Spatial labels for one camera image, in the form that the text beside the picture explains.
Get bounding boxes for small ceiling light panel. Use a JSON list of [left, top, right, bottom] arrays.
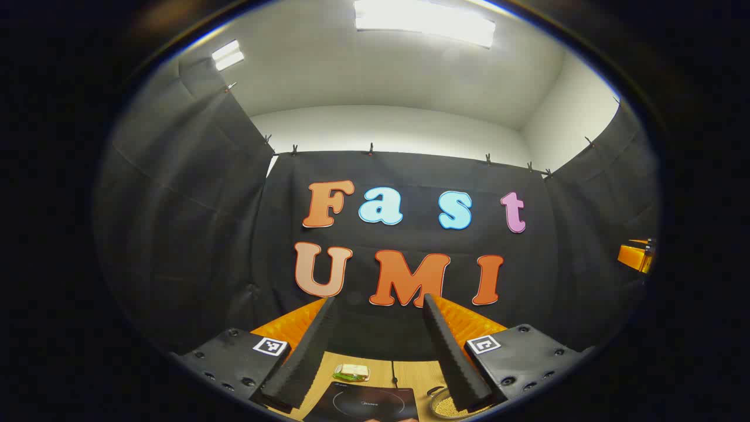
[[212, 39, 246, 72]]

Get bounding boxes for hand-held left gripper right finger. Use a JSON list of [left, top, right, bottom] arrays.
[[422, 293, 594, 413]]

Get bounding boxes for steel pot with black handle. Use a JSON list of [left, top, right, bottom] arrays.
[[427, 385, 496, 421]]

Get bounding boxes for row of backdrop clips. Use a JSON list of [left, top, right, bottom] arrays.
[[224, 82, 622, 178]]

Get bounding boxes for large ceiling light panel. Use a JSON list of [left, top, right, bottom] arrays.
[[353, 0, 497, 49]]

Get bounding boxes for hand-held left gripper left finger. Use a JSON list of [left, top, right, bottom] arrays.
[[170, 296, 339, 414]]

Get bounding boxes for pile of yellow soybeans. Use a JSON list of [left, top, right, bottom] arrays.
[[437, 396, 469, 418]]

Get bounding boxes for black induction cooktop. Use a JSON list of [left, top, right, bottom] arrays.
[[305, 381, 420, 422]]

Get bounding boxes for sandwich with lettuce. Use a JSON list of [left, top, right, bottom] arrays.
[[333, 363, 371, 383]]

